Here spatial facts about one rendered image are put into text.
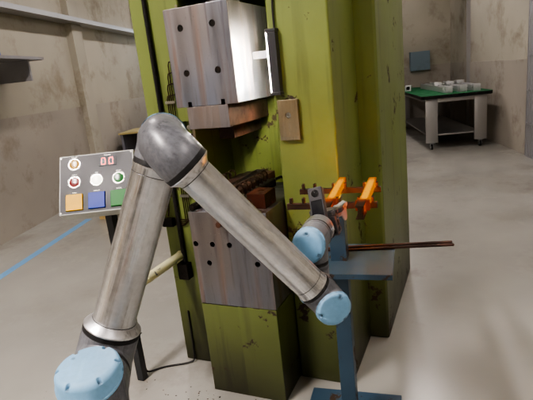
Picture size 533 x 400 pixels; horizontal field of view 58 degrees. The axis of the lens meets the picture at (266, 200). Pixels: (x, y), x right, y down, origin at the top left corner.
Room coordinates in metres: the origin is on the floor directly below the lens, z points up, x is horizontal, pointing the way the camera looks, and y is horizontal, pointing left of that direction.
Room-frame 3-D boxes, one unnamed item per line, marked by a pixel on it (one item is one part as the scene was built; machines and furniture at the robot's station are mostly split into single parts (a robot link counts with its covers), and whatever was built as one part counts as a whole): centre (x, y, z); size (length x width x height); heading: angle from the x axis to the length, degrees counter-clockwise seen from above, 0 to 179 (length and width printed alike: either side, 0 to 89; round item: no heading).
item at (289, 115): (2.04, -0.13, 1.27); 0.09 x 0.02 x 0.17; 66
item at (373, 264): (1.71, -0.26, 0.75); 0.40 x 0.30 x 0.02; 72
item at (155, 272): (2.11, 0.56, 0.62); 0.44 x 0.05 x 0.05; 156
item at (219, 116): (2.24, 0.12, 1.32); 0.42 x 0.20 x 0.10; 156
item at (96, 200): (2.08, 0.75, 1.01); 0.07 x 0.05 x 0.07; 91
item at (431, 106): (8.90, -3.33, 0.51); 2.81 x 1.10 x 1.02; 173
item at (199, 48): (2.22, 0.08, 1.56); 0.42 x 0.39 x 0.40; 156
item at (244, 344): (2.23, 0.07, 0.23); 0.56 x 0.38 x 0.47; 156
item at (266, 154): (2.51, -0.05, 1.37); 0.41 x 0.10 x 0.91; 66
